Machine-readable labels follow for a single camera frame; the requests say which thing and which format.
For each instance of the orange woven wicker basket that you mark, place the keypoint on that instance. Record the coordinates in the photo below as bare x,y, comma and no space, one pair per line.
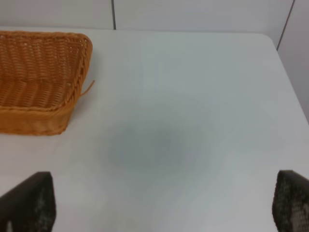
41,80

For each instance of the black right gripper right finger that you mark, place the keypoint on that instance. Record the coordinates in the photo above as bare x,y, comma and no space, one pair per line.
290,207

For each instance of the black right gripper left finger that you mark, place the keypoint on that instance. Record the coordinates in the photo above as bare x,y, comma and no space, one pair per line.
30,206

